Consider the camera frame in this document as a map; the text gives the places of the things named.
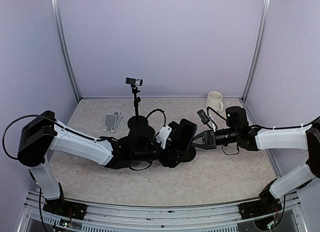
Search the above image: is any right aluminium corner post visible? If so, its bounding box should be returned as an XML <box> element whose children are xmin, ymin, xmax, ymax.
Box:
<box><xmin>241</xmin><ymin>0</ymin><xmax>271</xmax><ymax>104</ymax></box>

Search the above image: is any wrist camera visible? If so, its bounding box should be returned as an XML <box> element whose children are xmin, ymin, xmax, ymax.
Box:
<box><xmin>197</xmin><ymin>109</ymin><xmax>216</xmax><ymax>132</ymax></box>
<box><xmin>155</xmin><ymin>121</ymin><xmax>180</xmax><ymax>150</ymax></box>

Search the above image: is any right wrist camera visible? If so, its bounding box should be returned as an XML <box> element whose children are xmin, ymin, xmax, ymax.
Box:
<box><xmin>197</xmin><ymin>109</ymin><xmax>216</xmax><ymax>132</ymax></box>

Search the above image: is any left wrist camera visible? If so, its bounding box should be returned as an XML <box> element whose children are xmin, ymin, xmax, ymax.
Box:
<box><xmin>155</xmin><ymin>121</ymin><xmax>180</xmax><ymax>150</ymax></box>

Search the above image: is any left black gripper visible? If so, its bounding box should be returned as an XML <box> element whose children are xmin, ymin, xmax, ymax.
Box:
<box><xmin>132</xmin><ymin>139</ymin><xmax>189</xmax><ymax>168</ymax></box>

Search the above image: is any left aluminium corner post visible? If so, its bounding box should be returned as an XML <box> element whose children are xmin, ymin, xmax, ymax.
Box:
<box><xmin>51</xmin><ymin>0</ymin><xmax>82</xmax><ymax>103</ymax></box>

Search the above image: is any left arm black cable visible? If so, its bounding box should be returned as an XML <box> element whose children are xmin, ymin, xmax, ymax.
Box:
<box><xmin>2</xmin><ymin>108</ymin><xmax>167</xmax><ymax>172</ymax></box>

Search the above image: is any aluminium corner post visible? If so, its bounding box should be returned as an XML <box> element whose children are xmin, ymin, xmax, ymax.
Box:
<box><xmin>51</xmin><ymin>0</ymin><xmax>82</xmax><ymax>103</ymax></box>
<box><xmin>241</xmin><ymin>0</ymin><xmax>271</xmax><ymax>104</ymax></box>

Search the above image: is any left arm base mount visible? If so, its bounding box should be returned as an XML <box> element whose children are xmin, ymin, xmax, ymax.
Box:
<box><xmin>43</xmin><ymin>200</ymin><xmax>87</xmax><ymax>221</ymax></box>

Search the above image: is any blue phone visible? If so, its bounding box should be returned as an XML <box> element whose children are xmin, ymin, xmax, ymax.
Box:
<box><xmin>175</xmin><ymin>118</ymin><xmax>198</xmax><ymax>152</ymax></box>

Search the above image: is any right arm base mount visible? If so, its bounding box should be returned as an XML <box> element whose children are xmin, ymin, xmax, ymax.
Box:
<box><xmin>238</xmin><ymin>198</ymin><xmax>282</xmax><ymax>220</ymax></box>

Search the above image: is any short black phone stand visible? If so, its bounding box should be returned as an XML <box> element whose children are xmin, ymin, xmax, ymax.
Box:
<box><xmin>182</xmin><ymin>146</ymin><xmax>196</xmax><ymax>163</ymax></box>

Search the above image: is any white folding phone stand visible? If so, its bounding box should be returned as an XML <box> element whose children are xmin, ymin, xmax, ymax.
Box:
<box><xmin>102</xmin><ymin>112</ymin><xmax>123</xmax><ymax>133</ymax></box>

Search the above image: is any aluminium front rail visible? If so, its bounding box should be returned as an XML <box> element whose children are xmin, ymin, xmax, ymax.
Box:
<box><xmin>14</xmin><ymin>191</ymin><xmax>312</xmax><ymax>232</ymax></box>

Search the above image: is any cream ceramic mug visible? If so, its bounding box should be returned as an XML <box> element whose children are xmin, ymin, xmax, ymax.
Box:
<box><xmin>205</xmin><ymin>91</ymin><xmax>224</xmax><ymax>112</ymax></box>

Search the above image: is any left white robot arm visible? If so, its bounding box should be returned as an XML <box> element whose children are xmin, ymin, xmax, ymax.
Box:
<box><xmin>17</xmin><ymin>110</ymin><xmax>198</xmax><ymax>215</ymax></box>

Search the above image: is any tall black phone stand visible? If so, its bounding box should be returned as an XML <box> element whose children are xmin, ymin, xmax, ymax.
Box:
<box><xmin>125</xmin><ymin>77</ymin><xmax>155</xmax><ymax>137</ymax></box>

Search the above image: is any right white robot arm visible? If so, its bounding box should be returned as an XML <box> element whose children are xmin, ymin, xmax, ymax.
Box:
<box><xmin>192</xmin><ymin>106</ymin><xmax>320</xmax><ymax>214</ymax></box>

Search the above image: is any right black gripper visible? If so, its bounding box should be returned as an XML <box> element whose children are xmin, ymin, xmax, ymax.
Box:
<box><xmin>188</xmin><ymin>127</ymin><xmax>240</xmax><ymax>150</ymax></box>

